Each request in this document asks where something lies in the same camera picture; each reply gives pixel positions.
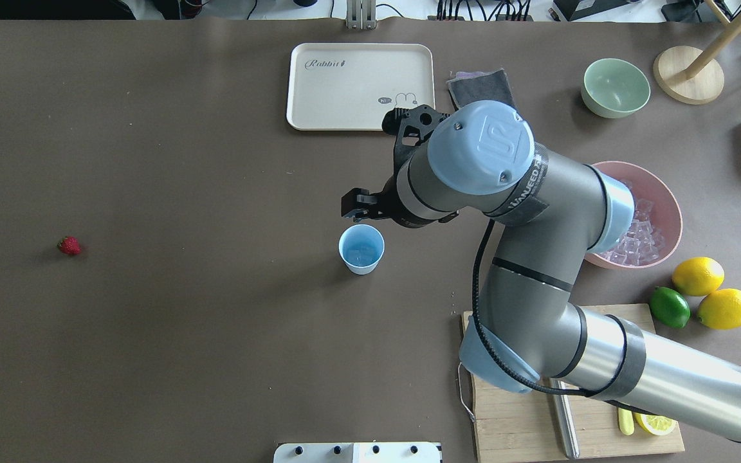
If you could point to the red strawberry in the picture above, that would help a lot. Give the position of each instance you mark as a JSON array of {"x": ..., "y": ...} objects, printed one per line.
[{"x": 69, "y": 245}]

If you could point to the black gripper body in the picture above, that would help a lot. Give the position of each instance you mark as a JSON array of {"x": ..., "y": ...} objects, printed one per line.
[{"x": 388, "y": 207}]

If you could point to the cream rabbit tray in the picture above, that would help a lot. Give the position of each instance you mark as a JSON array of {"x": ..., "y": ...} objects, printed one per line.
[{"x": 352, "y": 86}]

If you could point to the grey folded cloth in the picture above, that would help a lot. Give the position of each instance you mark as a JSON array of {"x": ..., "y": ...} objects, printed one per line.
[{"x": 475, "y": 86}]

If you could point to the light blue cup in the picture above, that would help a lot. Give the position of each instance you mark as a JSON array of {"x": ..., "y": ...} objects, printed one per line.
[{"x": 361, "y": 235}]

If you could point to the whole lemon lower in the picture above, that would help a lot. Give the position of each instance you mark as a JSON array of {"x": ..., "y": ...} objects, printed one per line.
[{"x": 721, "y": 309}]

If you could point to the steel muddler black tip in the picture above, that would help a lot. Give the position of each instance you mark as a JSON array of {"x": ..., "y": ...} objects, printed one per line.
[{"x": 566, "y": 425}]

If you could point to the whole lemon upper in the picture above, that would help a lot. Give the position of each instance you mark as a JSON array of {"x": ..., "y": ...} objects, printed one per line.
[{"x": 698, "y": 276}]

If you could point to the whole lemon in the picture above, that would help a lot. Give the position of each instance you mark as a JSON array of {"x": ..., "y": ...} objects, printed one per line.
[
  {"x": 721, "y": 309},
  {"x": 698, "y": 276}
]

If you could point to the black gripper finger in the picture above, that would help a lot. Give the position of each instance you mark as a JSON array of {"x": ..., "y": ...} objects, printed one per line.
[
  {"x": 360, "y": 197},
  {"x": 361, "y": 212}
]

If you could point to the wooden glass drying stand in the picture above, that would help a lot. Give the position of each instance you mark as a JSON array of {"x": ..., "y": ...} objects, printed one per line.
[{"x": 693, "y": 76}]

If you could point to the green bowl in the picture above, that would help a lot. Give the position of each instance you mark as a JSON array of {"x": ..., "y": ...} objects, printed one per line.
[{"x": 614, "y": 88}]

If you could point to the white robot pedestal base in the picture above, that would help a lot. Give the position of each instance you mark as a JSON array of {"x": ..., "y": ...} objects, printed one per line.
[{"x": 417, "y": 451}]

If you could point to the pile of clear ice cubes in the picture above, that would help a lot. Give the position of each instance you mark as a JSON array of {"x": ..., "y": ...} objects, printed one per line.
[{"x": 643, "y": 242}]

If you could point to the green lime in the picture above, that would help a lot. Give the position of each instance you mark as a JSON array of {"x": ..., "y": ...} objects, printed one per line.
[{"x": 669, "y": 307}]

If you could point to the bamboo cutting board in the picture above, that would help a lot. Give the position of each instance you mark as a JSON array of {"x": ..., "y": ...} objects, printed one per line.
[{"x": 511, "y": 427}]

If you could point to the lemon slice upper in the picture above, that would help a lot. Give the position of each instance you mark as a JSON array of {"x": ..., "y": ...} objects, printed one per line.
[{"x": 655, "y": 424}]

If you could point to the pink bowl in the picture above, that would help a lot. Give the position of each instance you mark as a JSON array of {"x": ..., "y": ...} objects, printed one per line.
[{"x": 667, "y": 214}]

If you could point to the yellow plastic knife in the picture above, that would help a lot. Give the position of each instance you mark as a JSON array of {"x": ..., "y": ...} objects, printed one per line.
[{"x": 625, "y": 421}]

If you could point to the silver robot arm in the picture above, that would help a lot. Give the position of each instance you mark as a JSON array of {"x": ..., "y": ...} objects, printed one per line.
[{"x": 554, "y": 211}]

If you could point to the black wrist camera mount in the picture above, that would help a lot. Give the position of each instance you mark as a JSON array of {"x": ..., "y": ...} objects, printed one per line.
[{"x": 411, "y": 128}]

